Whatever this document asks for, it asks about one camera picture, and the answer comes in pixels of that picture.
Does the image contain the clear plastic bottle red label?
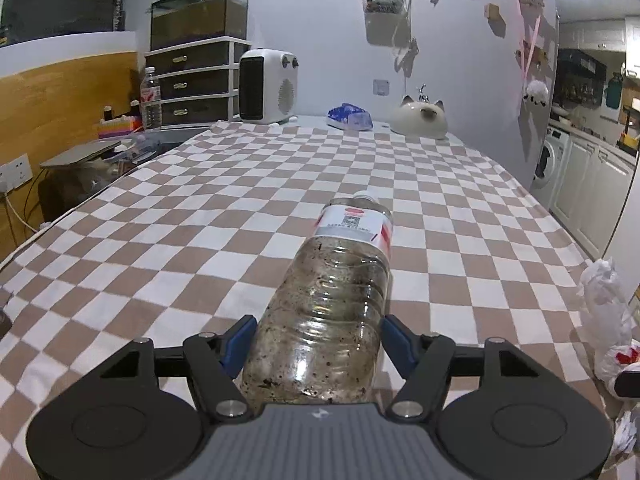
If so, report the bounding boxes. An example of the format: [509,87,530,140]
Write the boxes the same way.
[241,191,394,408]

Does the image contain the white plush wall toy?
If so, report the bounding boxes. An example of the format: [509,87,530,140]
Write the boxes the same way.
[523,79,550,107]

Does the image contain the white washing machine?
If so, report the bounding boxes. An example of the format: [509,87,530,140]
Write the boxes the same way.
[530,126,570,210]

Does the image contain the white cat face heater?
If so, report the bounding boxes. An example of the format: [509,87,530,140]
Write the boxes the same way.
[239,48,299,125]

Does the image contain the blue white tissue pack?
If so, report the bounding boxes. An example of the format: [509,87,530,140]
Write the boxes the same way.
[326,103,373,131]

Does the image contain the rainbow striped box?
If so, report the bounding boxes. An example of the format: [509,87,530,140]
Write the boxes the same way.
[96,116,143,139]

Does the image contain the brown white checkered tablecloth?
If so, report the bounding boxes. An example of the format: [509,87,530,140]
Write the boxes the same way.
[1,122,620,479]

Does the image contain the grey laptop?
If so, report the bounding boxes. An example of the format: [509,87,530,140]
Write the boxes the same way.
[40,140,119,169]

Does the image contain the white wall power socket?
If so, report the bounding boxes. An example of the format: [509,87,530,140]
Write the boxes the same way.
[0,154,32,192]

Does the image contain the white plastic bag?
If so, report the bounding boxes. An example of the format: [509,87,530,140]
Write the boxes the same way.
[577,259,639,399]

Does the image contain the cat shaped white lamp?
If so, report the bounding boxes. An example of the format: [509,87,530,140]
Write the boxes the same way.
[390,96,448,140]

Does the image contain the small water bottle red label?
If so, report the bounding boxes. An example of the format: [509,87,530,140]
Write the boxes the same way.
[140,66,162,130]

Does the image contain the white dark drawer cabinet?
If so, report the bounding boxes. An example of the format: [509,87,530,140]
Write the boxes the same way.
[145,36,250,127]

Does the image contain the wall mounted clear organizer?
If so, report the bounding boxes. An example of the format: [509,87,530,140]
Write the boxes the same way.
[363,0,411,49]

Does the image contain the glass fish tank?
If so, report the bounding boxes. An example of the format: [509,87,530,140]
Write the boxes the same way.
[150,0,248,50]

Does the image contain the white kitchen cabinets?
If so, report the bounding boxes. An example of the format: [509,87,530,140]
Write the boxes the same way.
[550,120,637,259]

